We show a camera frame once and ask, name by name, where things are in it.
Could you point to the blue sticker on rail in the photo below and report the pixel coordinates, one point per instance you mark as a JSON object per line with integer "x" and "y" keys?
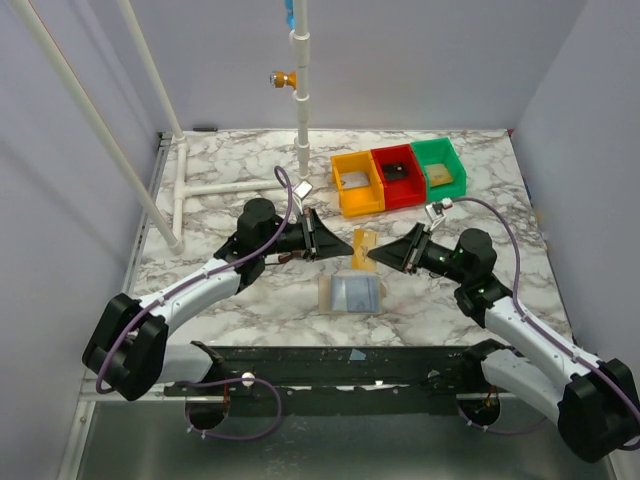
{"x": 357, "y": 355}

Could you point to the yellow plastic bin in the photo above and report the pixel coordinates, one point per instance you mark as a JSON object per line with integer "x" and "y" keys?
{"x": 359, "y": 201}

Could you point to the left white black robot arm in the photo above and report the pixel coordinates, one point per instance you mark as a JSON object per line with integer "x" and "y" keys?
{"x": 129, "y": 350}

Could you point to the white PVC pipe frame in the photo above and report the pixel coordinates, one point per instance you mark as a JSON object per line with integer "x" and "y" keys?
{"x": 172, "y": 232}

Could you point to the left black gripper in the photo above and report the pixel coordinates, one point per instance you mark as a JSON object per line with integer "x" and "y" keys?
{"x": 308, "y": 236}

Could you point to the green plastic bin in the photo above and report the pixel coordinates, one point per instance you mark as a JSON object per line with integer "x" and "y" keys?
{"x": 441, "y": 150}

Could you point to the beige card holder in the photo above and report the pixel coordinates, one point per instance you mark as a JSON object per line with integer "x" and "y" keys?
{"x": 350, "y": 292}

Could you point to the gold credit card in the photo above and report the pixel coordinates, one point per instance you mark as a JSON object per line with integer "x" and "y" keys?
{"x": 364, "y": 241}

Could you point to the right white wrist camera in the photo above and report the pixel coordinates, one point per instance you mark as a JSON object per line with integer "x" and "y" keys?
{"x": 436, "y": 213}

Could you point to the red plastic bin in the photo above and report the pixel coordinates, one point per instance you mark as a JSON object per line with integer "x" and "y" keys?
{"x": 402, "y": 179}

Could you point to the gold card in green bin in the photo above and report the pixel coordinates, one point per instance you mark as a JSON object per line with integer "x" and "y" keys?
{"x": 438, "y": 174}

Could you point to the black card in red bin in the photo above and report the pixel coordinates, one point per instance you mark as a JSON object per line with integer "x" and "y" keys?
{"x": 394, "y": 171}

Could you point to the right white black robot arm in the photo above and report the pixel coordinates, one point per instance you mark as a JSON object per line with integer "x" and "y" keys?
{"x": 593, "y": 403}

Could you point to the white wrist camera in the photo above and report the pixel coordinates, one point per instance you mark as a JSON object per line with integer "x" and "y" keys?
{"x": 436, "y": 213}
{"x": 300, "y": 192}

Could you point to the white card in yellow bin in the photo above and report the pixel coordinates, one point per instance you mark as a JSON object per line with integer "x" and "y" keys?
{"x": 353, "y": 180}

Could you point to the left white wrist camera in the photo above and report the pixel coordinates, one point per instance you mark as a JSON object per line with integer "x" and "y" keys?
{"x": 300, "y": 192}

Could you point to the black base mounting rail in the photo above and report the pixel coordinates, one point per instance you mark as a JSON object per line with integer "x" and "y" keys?
{"x": 322, "y": 381}

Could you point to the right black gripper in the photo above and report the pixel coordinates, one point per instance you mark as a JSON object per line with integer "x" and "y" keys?
{"x": 416, "y": 250}

